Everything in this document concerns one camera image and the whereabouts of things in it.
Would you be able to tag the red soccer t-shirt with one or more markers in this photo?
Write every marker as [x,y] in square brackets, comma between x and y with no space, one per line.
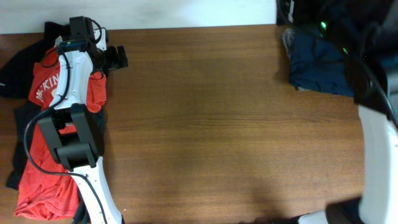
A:
[46,171]

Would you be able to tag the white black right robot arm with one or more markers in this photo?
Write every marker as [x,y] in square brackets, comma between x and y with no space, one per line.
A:
[365,33]

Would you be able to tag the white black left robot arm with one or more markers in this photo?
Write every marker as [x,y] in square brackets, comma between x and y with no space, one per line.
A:
[71,134]

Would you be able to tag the navy blue shorts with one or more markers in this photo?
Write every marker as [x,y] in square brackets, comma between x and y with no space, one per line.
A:
[317,65]

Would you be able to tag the grey folded garment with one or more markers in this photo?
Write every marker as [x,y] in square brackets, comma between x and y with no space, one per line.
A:
[287,38]

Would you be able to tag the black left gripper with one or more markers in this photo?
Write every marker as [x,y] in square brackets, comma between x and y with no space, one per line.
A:
[113,60]

